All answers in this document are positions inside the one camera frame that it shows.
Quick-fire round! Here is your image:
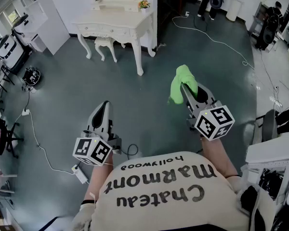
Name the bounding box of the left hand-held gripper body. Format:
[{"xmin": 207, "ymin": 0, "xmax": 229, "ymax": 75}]
[{"xmin": 72, "ymin": 128, "xmax": 122, "ymax": 166}]

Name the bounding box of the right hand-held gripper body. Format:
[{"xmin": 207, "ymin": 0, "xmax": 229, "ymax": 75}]
[{"xmin": 186, "ymin": 99, "xmax": 236, "ymax": 141}]

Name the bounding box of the green cloth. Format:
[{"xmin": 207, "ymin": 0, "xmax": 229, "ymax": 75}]
[{"xmin": 168, "ymin": 64, "xmax": 198, "ymax": 105}]

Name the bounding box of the person's left forearm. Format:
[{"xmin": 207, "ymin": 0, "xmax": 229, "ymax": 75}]
[{"xmin": 83, "ymin": 162, "xmax": 114, "ymax": 205}]

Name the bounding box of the person's right forearm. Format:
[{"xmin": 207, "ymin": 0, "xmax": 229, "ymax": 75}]
[{"xmin": 201, "ymin": 137, "xmax": 241, "ymax": 179}]

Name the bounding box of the grey black shoulder bag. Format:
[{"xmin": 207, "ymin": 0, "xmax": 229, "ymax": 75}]
[{"xmin": 239, "ymin": 167, "xmax": 276, "ymax": 231}]

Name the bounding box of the white dressing table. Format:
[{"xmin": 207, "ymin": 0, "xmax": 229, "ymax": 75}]
[{"xmin": 72, "ymin": 0, "xmax": 157, "ymax": 77}]

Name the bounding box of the white power strip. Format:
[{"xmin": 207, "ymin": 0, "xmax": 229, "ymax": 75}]
[{"xmin": 71, "ymin": 164, "xmax": 89, "ymax": 184}]

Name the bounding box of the grey chair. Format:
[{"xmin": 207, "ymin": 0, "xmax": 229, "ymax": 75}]
[{"xmin": 256, "ymin": 109, "xmax": 280, "ymax": 143}]

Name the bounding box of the white desk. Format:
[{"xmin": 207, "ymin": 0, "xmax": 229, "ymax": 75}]
[{"xmin": 245, "ymin": 138, "xmax": 289, "ymax": 170}]

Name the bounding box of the black round floor device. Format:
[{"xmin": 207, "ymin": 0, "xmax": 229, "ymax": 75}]
[{"xmin": 22, "ymin": 66, "xmax": 42, "ymax": 92}]

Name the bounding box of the white carved stool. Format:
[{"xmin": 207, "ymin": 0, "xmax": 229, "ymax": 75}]
[{"xmin": 94, "ymin": 36, "xmax": 126, "ymax": 64}]

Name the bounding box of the person's white printed shirt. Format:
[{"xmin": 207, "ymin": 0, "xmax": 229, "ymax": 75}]
[{"xmin": 72, "ymin": 150, "xmax": 276, "ymax": 231}]

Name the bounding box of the white cylinder bin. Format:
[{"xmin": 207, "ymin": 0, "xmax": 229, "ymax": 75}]
[{"xmin": 225, "ymin": 0, "xmax": 243, "ymax": 22}]

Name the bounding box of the black office chair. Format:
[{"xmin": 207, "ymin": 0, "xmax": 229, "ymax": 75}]
[{"xmin": 0, "ymin": 114, "xmax": 25, "ymax": 159}]

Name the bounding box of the orange artificial flower bouquet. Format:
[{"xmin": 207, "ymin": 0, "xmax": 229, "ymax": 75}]
[{"xmin": 138, "ymin": 0, "xmax": 151, "ymax": 14}]

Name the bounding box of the white shelving partition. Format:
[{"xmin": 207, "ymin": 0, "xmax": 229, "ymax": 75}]
[{"xmin": 0, "ymin": 0, "xmax": 70, "ymax": 55}]

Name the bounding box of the white black wheeled robot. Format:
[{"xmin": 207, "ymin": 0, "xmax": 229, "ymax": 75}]
[
  {"xmin": 0, "ymin": 34, "xmax": 25, "ymax": 69},
  {"xmin": 12, "ymin": 14, "xmax": 39, "ymax": 48}
]

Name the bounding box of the long white floor cable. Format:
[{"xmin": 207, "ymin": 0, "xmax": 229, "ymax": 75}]
[{"xmin": 172, "ymin": 15, "xmax": 256, "ymax": 71}]

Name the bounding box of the white power cable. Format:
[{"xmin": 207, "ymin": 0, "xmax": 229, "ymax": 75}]
[{"xmin": 14, "ymin": 109, "xmax": 75, "ymax": 176}]

